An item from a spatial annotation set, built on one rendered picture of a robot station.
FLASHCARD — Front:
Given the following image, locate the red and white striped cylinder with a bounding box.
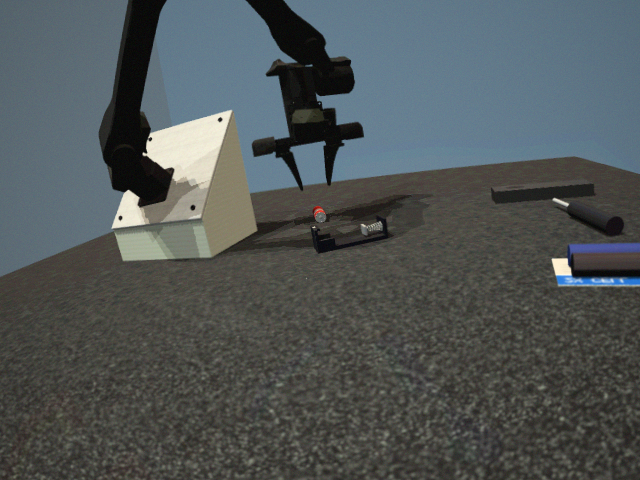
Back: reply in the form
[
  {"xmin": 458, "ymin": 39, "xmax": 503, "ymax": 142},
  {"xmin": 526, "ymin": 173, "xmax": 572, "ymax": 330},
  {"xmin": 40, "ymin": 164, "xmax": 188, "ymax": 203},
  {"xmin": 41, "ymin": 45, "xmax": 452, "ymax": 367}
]
[{"xmin": 313, "ymin": 206, "xmax": 326, "ymax": 223}]

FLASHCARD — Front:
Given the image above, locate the black screwdriver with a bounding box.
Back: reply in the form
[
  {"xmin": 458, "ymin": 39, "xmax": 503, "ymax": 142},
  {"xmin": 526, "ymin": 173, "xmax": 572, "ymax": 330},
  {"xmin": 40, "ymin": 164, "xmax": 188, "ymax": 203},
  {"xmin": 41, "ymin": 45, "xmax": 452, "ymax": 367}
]
[{"xmin": 552, "ymin": 198, "xmax": 624, "ymax": 237}]

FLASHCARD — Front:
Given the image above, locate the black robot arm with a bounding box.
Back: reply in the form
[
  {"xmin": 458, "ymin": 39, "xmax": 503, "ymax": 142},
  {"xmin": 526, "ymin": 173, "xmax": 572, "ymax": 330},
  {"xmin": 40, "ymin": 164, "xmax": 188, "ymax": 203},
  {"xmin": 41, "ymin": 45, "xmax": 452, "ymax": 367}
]
[{"xmin": 98, "ymin": 0, "xmax": 355, "ymax": 207}]

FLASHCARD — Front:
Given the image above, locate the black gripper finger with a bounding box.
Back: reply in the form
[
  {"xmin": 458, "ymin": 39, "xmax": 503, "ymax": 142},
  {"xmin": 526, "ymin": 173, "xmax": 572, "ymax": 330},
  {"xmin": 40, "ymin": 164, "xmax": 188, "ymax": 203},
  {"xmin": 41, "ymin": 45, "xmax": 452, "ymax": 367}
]
[
  {"xmin": 275, "ymin": 152, "xmax": 303, "ymax": 191},
  {"xmin": 323, "ymin": 143, "xmax": 345, "ymax": 185}
]

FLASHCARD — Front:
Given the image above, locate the black rectangular bar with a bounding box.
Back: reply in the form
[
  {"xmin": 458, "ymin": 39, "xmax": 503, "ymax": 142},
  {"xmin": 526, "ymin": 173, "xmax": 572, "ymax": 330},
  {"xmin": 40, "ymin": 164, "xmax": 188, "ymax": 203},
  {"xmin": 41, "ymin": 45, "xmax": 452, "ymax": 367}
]
[{"xmin": 491, "ymin": 179, "xmax": 594, "ymax": 204}]

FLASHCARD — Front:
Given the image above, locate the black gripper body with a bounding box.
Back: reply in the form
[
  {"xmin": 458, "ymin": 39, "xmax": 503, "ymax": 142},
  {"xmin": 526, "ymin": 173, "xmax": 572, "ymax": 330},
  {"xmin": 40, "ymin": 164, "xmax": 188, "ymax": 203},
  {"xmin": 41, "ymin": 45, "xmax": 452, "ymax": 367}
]
[{"xmin": 252, "ymin": 95, "xmax": 364, "ymax": 157}]

